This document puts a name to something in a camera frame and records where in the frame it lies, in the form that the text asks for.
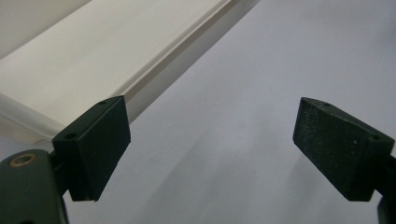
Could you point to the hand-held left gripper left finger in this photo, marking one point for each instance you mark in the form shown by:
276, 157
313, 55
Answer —
93, 146

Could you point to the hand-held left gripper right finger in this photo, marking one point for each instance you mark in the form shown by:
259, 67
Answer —
339, 149

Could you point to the white flat box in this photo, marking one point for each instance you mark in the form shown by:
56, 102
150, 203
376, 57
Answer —
93, 59

